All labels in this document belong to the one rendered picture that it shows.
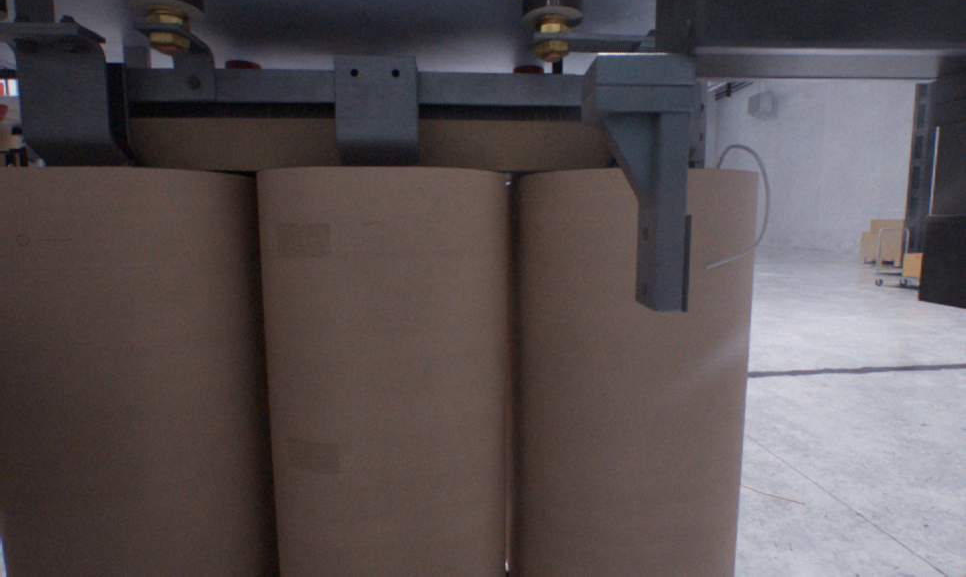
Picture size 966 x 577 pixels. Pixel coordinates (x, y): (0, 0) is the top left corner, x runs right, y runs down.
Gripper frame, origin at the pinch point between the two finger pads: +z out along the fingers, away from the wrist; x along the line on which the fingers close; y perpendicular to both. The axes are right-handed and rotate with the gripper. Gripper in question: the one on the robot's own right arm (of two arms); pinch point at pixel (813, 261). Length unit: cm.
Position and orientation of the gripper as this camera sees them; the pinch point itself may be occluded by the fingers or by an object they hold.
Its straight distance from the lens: 25.4
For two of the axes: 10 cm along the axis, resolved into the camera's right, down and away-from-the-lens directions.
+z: 0.0, 9.9, 1.1
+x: 10.0, 0.0, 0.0
